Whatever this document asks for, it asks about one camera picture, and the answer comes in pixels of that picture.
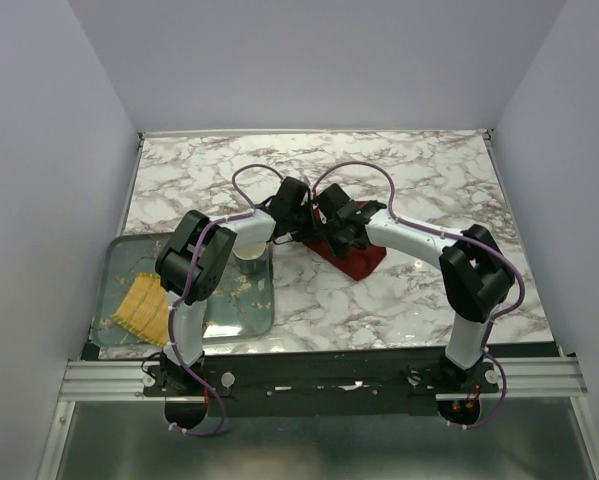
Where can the yellow woven coaster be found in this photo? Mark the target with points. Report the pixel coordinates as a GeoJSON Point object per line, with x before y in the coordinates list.
{"type": "Point", "coordinates": [144, 310]}

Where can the white cup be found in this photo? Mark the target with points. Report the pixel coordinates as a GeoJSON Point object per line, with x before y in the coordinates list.
{"type": "Point", "coordinates": [251, 259]}

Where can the floral metal tray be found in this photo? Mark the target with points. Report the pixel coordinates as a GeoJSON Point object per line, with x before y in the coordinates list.
{"type": "Point", "coordinates": [241, 306]}

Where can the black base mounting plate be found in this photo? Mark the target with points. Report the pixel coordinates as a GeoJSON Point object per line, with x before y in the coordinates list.
{"type": "Point", "coordinates": [412, 381]}

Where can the red cloth napkin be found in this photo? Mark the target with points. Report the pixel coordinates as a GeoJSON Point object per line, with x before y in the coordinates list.
{"type": "Point", "coordinates": [356, 264]}

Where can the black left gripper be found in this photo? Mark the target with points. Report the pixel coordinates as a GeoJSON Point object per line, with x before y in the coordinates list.
{"type": "Point", "coordinates": [310, 233]}

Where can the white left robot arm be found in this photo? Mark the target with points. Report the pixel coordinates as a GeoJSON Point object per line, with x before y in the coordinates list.
{"type": "Point", "coordinates": [192, 263]}

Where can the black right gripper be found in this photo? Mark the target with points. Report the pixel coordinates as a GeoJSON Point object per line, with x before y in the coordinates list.
{"type": "Point", "coordinates": [337, 248]}

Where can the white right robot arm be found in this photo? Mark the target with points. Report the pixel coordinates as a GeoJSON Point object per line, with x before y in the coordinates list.
{"type": "Point", "coordinates": [475, 275]}

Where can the aluminium frame rail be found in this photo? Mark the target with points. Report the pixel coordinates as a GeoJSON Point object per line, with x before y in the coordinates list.
{"type": "Point", "coordinates": [123, 381]}

